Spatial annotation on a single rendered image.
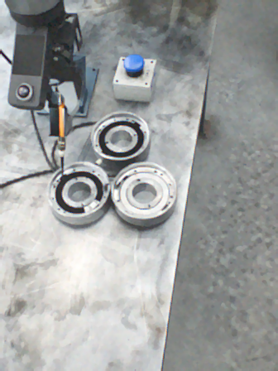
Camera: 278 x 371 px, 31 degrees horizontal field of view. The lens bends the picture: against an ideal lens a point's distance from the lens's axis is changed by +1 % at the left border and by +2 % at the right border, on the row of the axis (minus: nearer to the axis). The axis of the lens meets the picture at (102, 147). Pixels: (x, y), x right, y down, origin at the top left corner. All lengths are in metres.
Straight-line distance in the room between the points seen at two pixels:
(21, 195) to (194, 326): 0.86
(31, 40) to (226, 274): 1.16
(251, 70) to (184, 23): 1.06
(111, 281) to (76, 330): 0.08
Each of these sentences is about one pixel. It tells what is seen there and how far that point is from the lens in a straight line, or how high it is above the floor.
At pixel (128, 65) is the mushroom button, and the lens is 0.92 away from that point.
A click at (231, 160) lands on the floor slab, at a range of 1.85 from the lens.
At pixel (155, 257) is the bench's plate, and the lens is 0.79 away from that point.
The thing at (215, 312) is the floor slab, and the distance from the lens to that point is 1.60.
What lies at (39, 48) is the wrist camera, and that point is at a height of 1.09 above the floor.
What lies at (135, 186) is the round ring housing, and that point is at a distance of 0.81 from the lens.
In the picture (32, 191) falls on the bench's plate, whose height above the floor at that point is 0.80.
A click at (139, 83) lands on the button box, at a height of 0.85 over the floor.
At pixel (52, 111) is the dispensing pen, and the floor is 0.95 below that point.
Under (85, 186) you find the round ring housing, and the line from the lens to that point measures 0.84.
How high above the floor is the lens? 1.52
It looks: 54 degrees down
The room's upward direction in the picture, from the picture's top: 11 degrees counter-clockwise
